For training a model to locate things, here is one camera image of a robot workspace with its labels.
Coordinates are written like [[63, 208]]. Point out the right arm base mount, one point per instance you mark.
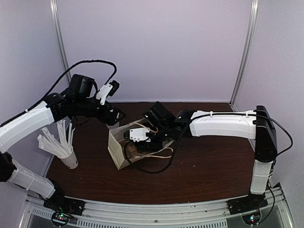
[[249, 208]]

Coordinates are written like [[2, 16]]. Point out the aluminium frame post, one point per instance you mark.
[[56, 22], [246, 50]]

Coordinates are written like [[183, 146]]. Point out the aluminium front rail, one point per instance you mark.
[[212, 214]]

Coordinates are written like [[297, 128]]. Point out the brown paper bag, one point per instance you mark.
[[117, 144]]

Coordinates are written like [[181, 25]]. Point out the cardboard cup carrier tray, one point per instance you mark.
[[132, 152]]

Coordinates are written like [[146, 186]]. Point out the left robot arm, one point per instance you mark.
[[81, 98]]

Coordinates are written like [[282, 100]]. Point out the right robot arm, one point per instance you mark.
[[253, 125]]

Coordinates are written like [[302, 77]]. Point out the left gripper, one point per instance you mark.
[[110, 120]]

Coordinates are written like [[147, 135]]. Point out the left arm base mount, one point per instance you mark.
[[65, 209]]

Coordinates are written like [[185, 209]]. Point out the right aluminium frame post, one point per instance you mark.
[[246, 50]]

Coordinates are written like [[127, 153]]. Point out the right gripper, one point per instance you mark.
[[153, 147]]

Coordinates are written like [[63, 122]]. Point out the left aluminium frame post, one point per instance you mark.
[[56, 22]]

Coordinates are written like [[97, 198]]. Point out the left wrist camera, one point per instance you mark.
[[106, 90]]

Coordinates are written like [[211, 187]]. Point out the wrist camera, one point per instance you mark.
[[106, 90], [137, 135]]

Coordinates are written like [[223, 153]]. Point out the white cup holding straws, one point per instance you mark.
[[70, 160]]

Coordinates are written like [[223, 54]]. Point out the paper wrapped straws bundle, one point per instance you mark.
[[61, 146]]

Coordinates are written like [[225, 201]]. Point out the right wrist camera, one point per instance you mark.
[[137, 135]]

